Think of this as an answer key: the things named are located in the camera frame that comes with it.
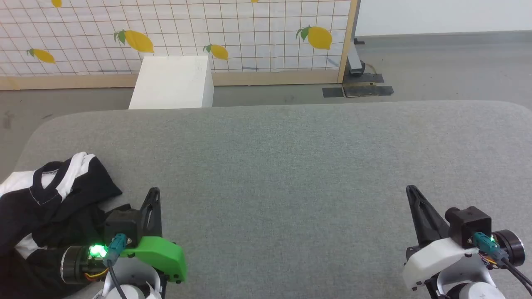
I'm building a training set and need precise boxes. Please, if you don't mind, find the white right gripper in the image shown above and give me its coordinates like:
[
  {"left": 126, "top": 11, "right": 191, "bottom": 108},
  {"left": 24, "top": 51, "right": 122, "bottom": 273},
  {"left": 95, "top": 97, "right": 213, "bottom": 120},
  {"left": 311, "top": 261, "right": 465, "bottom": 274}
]
[{"left": 401, "top": 185, "right": 526, "bottom": 292}]

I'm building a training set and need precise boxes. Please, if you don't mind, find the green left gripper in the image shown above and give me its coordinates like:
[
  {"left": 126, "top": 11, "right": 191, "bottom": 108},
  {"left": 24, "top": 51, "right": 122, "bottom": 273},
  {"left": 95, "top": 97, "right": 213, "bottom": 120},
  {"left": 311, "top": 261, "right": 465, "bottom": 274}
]
[{"left": 60, "top": 188, "right": 188, "bottom": 299}]

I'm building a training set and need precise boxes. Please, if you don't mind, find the black and white shirt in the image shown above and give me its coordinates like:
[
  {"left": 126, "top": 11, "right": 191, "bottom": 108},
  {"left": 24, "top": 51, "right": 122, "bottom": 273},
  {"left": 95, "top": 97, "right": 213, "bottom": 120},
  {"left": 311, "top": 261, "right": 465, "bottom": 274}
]
[{"left": 0, "top": 152, "right": 123, "bottom": 299}]

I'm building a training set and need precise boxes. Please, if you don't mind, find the white box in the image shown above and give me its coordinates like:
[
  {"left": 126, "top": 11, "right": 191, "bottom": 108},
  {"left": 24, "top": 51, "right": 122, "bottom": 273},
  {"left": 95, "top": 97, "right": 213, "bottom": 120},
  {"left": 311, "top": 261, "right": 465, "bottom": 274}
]
[{"left": 128, "top": 55, "right": 215, "bottom": 110}]

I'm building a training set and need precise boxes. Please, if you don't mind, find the grey fabric sofa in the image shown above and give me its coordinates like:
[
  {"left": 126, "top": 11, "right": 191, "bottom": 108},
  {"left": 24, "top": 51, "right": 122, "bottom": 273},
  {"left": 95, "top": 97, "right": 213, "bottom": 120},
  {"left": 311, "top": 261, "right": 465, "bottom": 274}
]
[{"left": 12, "top": 100, "right": 532, "bottom": 299}]

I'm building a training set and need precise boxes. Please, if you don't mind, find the large black floor mat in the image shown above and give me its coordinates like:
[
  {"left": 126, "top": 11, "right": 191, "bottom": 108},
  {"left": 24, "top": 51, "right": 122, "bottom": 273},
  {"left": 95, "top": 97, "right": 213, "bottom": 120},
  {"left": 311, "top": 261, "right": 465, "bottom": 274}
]
[{"left": 342, "top": 73, "right": 394, "bottom": 98}]

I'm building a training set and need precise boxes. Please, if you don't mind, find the grey metal panel foot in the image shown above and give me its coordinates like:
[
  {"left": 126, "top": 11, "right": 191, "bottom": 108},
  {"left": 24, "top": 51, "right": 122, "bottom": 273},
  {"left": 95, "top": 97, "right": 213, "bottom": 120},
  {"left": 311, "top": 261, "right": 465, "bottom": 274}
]
[{"left": 346, "top": 38, "right": 367, "bottom": 78}]

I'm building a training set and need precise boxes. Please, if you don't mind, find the lemon print partition panel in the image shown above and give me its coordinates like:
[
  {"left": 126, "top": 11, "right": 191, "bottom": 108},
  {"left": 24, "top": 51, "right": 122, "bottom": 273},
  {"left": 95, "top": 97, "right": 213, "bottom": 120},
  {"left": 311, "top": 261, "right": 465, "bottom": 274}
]
[{"left": 0, "top": 0, "right": 361, "bottom": 91}]

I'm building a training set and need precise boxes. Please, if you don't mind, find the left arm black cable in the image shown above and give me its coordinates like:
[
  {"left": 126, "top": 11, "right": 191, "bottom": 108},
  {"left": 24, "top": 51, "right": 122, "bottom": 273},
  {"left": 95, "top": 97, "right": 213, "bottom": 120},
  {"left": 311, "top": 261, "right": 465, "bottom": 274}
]
[{"left": 104, "top": 233, "right": 128, "bottom": 299}]

